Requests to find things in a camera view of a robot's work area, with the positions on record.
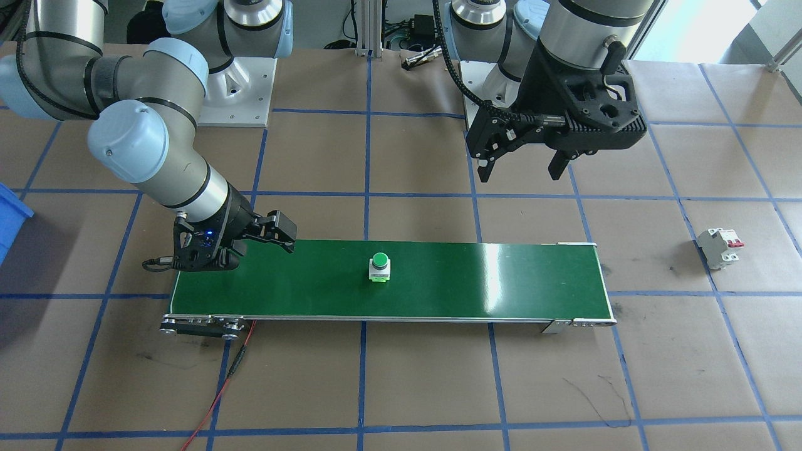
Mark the aluminium profile bar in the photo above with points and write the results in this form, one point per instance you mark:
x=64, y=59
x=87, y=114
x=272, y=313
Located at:
x=786, y=55

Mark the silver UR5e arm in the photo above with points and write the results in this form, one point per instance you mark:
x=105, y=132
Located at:
x=583, y=25
x=144, y=138

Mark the green push button switch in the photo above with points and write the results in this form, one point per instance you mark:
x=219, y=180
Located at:
x=379, y=262

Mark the blue plastic storage bin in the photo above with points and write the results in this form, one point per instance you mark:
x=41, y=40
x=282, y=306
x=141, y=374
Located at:
x=12, y=219

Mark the green conveyor belt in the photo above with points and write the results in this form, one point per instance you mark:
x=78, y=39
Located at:
x=470, y=282

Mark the white circuit breaker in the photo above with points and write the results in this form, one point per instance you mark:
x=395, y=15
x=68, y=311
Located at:
x=717, y=247

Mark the white square base plate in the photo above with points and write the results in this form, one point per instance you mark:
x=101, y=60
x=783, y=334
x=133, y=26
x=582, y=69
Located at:
x=254, y=94
x=470, y=81

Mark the black power adapter brick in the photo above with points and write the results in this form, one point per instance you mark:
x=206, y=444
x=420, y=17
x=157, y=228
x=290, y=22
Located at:
x=424, y=28

